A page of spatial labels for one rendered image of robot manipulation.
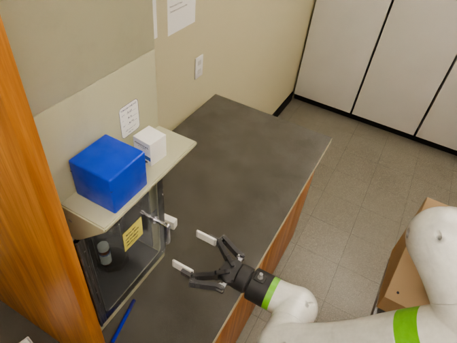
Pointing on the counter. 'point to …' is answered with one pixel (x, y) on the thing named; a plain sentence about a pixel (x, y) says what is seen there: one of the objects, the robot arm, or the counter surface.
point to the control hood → (91, 226)
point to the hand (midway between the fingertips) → (189, 249)
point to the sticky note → (132, 234)
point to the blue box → (109, 173)
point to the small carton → (151, 144)
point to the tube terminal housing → (97, 122)
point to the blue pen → (123, 321)
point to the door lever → (164, 229)
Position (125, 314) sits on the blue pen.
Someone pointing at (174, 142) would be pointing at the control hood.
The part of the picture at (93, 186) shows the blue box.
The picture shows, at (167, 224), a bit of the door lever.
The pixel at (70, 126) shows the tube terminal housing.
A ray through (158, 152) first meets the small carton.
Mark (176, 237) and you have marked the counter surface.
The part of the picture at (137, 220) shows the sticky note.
